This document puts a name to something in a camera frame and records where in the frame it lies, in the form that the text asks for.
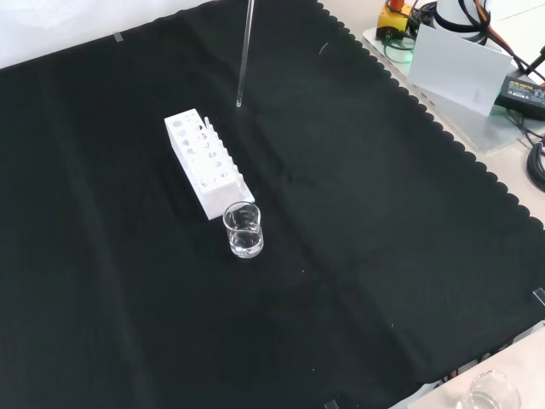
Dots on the clear glass rod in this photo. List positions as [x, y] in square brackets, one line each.
[244, 55]

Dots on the clear glass beaker with water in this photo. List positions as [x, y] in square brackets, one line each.
[244, 248]

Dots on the white test tube rack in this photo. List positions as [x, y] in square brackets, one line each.
[213, 191]

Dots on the black bench cloth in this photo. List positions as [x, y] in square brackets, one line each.
[340, 213]

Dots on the clear cloth clip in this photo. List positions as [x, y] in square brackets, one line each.
[539, 297]
[119, 37]
[331, 404]

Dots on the yellow stop button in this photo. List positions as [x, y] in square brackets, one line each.
[389, 19]

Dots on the black power adapter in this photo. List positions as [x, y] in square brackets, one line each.
[521, 91]

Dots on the empty round glass vessel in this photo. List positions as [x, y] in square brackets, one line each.
[489, 392]

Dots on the grey metal base plate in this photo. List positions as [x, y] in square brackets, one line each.
[489, 132]

